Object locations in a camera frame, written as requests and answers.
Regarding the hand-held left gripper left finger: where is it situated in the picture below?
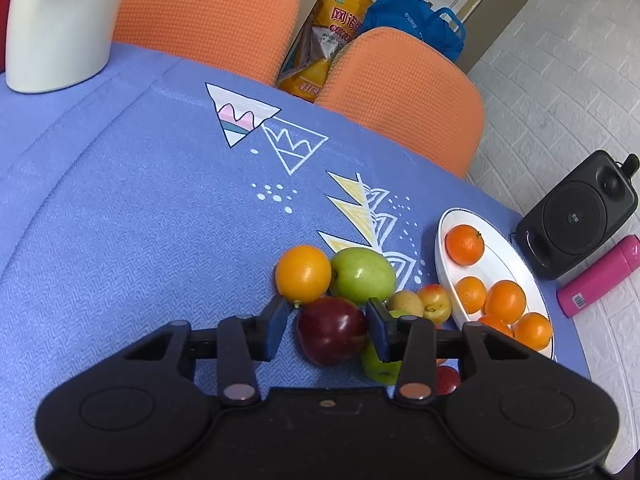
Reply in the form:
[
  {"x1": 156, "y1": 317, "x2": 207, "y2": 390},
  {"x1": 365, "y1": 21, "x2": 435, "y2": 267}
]
[{"x1": 122, "y1": 296, "x2": 291, "y2": 408}]

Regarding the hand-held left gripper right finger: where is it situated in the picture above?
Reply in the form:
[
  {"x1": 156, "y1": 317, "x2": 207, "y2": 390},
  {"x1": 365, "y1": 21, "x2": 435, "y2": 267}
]
[{"x1": 365, "y1": 298, "x2": 538, "y2": 406}]

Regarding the small yellow plum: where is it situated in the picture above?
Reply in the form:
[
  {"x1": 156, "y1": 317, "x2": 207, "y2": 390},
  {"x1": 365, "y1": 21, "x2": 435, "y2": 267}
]
[{"x1": 388, "y1": 290, "x2": 425, "y2": 317}]

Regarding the green apple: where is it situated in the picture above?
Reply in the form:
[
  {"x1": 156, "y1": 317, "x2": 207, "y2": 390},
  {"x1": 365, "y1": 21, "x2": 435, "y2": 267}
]
[
  {"x1": 330, "y1": 247, "x2": 397, "y2": 306},
  {"x1": 360, "y1": 310, "x2": 406, "y2": 387}
]

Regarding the dark red apple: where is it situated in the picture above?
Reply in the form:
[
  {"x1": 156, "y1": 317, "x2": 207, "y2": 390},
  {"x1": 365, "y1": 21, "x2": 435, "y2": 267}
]
[{"x1": 297, "y1": 296, "x2": 370, "y2": 367}]

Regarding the yellow-red small apple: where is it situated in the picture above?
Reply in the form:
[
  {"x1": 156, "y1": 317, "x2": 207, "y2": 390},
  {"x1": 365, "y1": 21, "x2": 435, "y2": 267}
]
[{"x1": 416, "y1": 284, "x2": 453, "y2": 326}]

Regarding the small bright red plum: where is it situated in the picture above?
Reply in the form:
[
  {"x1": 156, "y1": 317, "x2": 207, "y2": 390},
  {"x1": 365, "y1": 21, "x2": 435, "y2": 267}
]
[{"x1": 436, "y1": 365, "x2": 462, "y2": 396}]

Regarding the small tangerine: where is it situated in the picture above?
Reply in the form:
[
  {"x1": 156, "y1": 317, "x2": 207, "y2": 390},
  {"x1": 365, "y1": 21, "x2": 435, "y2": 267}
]
[
  {"x1": 477, "y1": 314, "x2": 515, "y2": 338},
  {"x1": 514, "y1": 312, "x2": 553, "y2": 352},
  {"x1": 454, "y1": 276, "x2": 488, "y2": 315},
  {"x1": 445, "y1": 224, "x2": 485, "y2": 266}
]

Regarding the white plate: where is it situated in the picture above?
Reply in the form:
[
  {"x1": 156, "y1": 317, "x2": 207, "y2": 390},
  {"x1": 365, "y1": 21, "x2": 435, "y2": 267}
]
[{"x1": 434, "y1": 207, "x2": 557, "y2": 361}]

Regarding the blue printed tablecloth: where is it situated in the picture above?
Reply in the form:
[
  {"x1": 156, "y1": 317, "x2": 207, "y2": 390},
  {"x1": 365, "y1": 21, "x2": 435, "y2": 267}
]
[{"x1": 0, "y1": 42, "x2": 592, "y2": 411}]

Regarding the black speaker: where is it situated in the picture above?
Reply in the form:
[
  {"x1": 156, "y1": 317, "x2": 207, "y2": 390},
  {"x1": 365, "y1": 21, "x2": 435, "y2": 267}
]
[{"x1": 515, "y1": 150, "x2": 640, "y2": 281}]

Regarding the pink bottle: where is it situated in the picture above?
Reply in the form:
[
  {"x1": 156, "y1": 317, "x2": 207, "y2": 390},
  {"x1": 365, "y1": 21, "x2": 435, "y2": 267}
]
[{"x1": 556, "y1": 234, "x2": 640, "y2": 318}]

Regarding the orange chair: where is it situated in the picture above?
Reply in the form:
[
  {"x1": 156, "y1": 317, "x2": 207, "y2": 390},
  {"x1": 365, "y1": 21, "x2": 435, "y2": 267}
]
[
  {"x1": 111, "y1": 0, "x2": 302, "y2": 87},
  {"x1": 314, "y1": 26, "x2": 486, "y2": 180}
]

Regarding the blue shopping bag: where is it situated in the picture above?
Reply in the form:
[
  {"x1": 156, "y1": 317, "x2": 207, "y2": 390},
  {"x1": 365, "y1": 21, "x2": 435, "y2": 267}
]
[{"x1": 357, "y1": 0, "x2": 467, "y2": 63}]

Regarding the yellow plastic bag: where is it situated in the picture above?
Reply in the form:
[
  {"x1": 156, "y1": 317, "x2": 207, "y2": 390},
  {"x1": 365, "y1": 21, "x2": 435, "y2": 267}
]
[{"x1": 276, "y1": 0, "x2": 388, "y2": 103}]

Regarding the white thermos jug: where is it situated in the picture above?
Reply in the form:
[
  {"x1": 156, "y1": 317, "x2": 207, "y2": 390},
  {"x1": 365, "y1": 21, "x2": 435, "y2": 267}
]
[{"x1": 5, "y1": 0, "x2": 132, "y2": 94}]

